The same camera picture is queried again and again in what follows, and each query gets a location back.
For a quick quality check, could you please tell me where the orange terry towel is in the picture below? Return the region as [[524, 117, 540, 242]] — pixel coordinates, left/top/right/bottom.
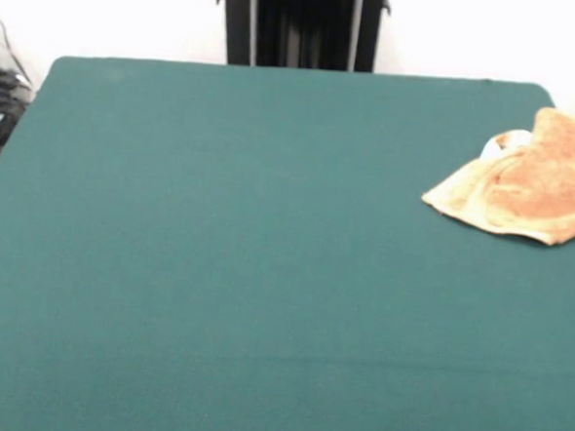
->
[[418, 99, 575, 248]]

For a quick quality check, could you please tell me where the dark green table cloth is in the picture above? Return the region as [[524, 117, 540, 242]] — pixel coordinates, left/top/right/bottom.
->
[[0, 50, 575, 431]]

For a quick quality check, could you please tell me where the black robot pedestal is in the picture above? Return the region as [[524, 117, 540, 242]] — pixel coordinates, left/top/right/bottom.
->
[[211, 0, 394, 75]]

